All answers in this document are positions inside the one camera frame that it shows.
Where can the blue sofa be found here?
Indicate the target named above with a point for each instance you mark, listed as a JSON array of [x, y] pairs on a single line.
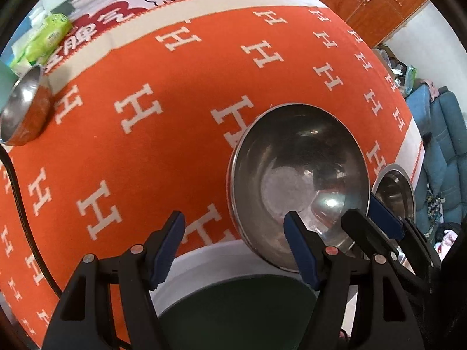
[[440, 192]]

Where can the green wet wipes pack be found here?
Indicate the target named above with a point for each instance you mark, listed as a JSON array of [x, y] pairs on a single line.
[[36, 45]]

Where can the large white plate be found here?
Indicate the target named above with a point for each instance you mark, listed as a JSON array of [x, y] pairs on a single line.
[[207, 266]]

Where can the medium steel bowl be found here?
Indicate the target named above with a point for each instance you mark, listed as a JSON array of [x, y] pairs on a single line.
[[295, 157]]

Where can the mint green container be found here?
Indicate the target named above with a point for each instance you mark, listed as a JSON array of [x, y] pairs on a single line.
[[8, 78]]

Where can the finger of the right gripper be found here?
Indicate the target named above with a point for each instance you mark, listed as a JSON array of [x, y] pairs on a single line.
[[394, 222], [373, 241]]

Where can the large steel bowl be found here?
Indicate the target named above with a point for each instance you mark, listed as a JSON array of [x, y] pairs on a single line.
[[394, 189]]

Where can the green plate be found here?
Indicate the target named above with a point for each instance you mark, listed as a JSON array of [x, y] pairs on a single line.
[[258, 312]]

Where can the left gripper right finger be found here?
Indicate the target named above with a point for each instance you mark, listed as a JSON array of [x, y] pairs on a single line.
[[361, 303]]

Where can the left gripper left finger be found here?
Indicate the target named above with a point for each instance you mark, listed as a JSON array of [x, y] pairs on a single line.
[[83, 318]]

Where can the orange H-pattern blanket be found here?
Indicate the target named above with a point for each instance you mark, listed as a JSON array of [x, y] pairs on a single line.
[[148, 109]]

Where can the small steel bowl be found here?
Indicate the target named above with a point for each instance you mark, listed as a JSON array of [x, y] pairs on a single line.
[[27, 108]]

